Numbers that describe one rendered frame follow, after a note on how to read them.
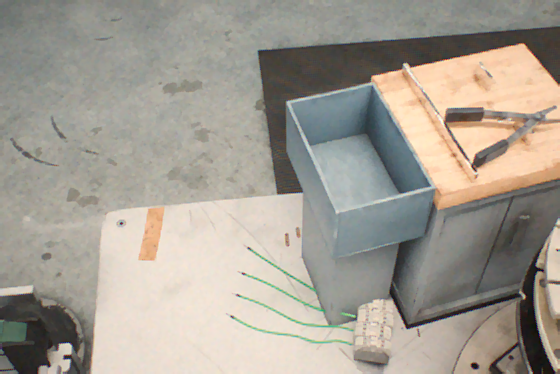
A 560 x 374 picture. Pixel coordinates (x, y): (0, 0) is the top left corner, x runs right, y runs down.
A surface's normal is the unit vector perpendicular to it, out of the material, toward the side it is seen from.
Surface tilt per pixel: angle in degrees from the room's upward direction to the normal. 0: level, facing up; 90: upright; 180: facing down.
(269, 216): 0
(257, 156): 0
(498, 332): 0
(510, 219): 90
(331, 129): 90
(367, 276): 90
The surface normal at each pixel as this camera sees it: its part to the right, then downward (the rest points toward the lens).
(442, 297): 0.30, 0.73
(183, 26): -0.01, -0.65
